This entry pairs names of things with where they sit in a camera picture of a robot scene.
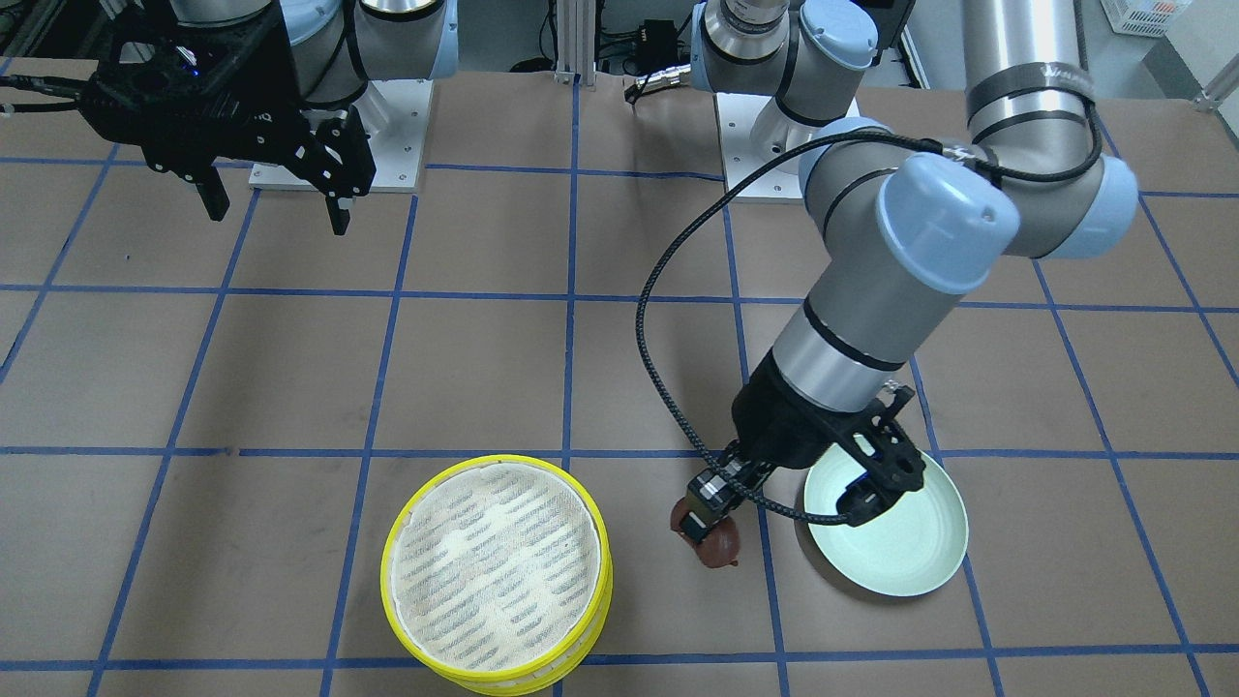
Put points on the brown bun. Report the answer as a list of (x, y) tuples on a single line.
[(720, 548)]

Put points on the yellow bamboo steamer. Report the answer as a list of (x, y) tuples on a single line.
[(495, 566), (534, 679)]

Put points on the pale green plate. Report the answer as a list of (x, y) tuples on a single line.
[(913, 548)]

